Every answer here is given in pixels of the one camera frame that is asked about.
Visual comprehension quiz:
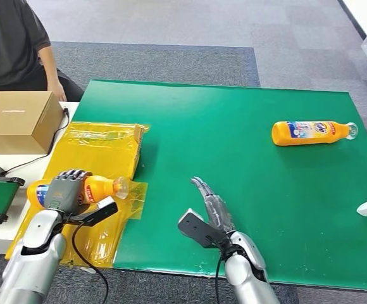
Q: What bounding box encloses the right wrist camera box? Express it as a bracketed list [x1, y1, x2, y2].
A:
[177, 208, 233, 250]

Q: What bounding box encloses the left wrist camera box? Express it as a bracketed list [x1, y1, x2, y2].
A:
[72, 196, 119, 228]

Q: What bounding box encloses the green table mat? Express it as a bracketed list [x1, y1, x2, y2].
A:
[72, 79, 367, 293]

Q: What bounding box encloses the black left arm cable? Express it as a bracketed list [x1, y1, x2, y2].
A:
[71, 221, 110, 304]

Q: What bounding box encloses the person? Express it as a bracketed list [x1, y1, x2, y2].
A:
[0, 0, 85, 103]

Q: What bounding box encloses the brown cardboard box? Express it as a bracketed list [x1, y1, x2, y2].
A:
[0, 91, 65, 156]

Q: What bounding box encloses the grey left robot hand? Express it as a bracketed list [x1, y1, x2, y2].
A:
[44, 168, 93, 216]

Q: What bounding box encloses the person's hand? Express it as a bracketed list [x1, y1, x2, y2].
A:
[46, 79, 67, 103]

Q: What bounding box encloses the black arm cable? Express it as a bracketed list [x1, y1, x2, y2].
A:
[71, 221, 110, 304]
[214, 254, 223, 304]

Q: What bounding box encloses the white side table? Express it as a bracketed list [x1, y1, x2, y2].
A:
[0, 98, 80, 255]

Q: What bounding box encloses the thin black cable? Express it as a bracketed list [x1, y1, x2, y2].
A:
[0, 107, 70, 176]

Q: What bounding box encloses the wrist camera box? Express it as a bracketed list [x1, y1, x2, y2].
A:
[72, 196, 119, 228]
[177, 208, 233, 250]

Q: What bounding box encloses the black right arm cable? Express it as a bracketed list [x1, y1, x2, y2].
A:
[214, 254, 223, 304]

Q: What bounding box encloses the orange detergent bottle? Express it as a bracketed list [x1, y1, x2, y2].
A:
[27, 175, 129, 210]
[271, 120, 359, 147]

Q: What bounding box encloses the yellow film wrapped box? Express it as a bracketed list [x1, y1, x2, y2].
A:
[5, 121, 150, 269]

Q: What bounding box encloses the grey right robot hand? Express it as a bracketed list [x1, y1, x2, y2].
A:
[190, 176, 236, 234]

